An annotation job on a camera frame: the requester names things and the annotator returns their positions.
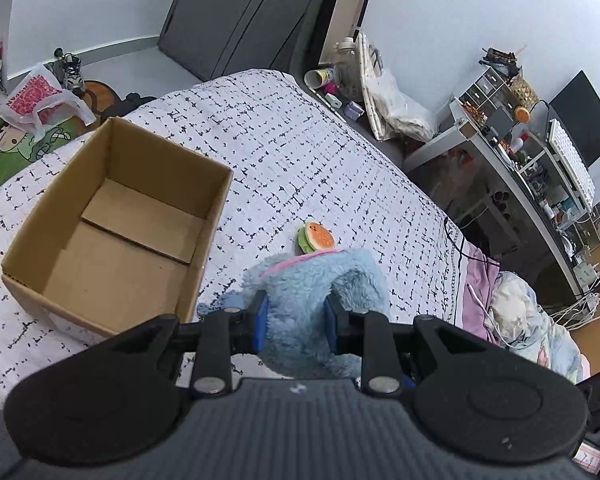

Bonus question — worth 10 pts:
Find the fluffy blue plush toy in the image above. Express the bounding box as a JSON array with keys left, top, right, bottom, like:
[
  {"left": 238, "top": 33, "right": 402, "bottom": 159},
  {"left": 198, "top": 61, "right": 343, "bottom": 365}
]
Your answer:
[{"left": 209, "top": 248, "right": 390, "bottom": 378}]

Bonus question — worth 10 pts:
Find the burger plush toy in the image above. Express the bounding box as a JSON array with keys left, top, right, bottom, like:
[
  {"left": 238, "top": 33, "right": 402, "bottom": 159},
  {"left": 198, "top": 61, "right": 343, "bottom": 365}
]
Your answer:
[{"left": 297, "top": 221, "right": 336, "bottom": 254}]

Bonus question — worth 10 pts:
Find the pink bed sheet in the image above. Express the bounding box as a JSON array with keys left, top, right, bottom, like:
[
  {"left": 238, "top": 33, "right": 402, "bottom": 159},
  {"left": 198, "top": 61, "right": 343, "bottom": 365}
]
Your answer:
[{"left": 454, "top": 242, "right": 500, "bottom": 344}]

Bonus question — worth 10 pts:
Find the white black patterned bedspread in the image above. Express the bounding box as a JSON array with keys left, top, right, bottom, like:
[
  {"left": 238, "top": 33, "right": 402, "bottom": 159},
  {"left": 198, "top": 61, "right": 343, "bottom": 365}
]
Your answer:
[{"left": 0, "top": 70, "right": 468, "bottom": 406}]

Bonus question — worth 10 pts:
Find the brown cardboard box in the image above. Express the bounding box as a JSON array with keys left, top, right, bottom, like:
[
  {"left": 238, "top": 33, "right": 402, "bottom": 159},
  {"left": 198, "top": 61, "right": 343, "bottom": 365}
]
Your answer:
[{"left": 2, "top": 118, "right": 233, "bottom": 337}]

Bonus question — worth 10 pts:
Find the cream crumpled blanket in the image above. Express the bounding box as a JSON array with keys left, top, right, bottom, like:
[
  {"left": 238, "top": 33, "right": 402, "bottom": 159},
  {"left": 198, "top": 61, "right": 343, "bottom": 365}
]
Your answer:
[{"left": 484, "top": 271, "right": 591, "bottom": 384}]

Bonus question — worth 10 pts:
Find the clear plastic bag bedside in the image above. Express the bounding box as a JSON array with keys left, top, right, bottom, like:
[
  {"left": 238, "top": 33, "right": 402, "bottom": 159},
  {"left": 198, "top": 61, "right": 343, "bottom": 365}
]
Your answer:
[{"left": 362, "top": 70, "right": 437, "bottom": 143}]

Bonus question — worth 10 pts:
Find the white desk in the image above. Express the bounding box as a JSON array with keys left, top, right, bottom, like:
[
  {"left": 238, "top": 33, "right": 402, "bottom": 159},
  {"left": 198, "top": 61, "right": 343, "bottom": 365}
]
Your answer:
[{"left": 403, "top": 99, "right": 584, "bottom": 308}]

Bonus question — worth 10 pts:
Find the paper cup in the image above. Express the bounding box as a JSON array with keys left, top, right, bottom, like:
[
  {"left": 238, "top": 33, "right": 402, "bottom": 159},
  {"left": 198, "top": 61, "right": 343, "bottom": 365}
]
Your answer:
[{"left": 303, "top": 66, "right": 336, "bottom": 90}]

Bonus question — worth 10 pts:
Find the grey drawer organizer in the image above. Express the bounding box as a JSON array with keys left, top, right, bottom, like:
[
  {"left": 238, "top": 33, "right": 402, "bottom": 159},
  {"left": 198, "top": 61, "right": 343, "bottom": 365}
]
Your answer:
[{"left": 456, "top": 65, "right": 518, "bottom": 115}]

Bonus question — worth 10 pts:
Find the white keyboard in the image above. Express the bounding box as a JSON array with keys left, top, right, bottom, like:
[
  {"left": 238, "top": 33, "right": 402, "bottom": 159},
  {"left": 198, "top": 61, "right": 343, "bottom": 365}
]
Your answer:
[{"left": 547, "top": 118, "right": 595, "bottom": 210}]

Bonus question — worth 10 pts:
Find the green cartoon floor mat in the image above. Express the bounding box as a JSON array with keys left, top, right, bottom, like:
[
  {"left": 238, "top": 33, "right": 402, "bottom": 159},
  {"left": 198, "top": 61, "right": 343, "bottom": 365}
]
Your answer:
[{"left": 0, "top": 117, "right": 100, "bottom": 186}]

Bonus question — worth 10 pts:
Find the dark grey wardrobe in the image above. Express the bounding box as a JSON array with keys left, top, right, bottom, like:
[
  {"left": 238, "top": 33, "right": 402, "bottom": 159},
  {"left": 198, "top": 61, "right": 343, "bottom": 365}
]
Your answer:
[{"left": 158, "top": 0, "right": 323, "bottom": 81}]

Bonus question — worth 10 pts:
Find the black monitor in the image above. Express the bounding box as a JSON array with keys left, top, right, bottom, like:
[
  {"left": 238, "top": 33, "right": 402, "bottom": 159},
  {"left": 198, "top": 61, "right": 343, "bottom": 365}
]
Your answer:
[{"left": 550, "top": 70, "right": 600, "bottom": 167}]

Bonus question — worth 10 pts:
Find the pink printed plastic bag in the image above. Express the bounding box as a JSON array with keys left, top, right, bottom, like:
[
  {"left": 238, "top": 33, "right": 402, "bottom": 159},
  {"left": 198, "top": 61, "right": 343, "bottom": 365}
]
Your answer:
[{"left": 0, "top": 63, "right": 96, "bottom": 141}]

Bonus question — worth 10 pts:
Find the brown framed board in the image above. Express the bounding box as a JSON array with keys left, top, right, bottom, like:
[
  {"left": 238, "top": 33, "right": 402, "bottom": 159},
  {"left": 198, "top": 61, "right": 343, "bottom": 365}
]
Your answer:
[{"left": 320, "top": 0, "right": 368, "bottom": 64}]

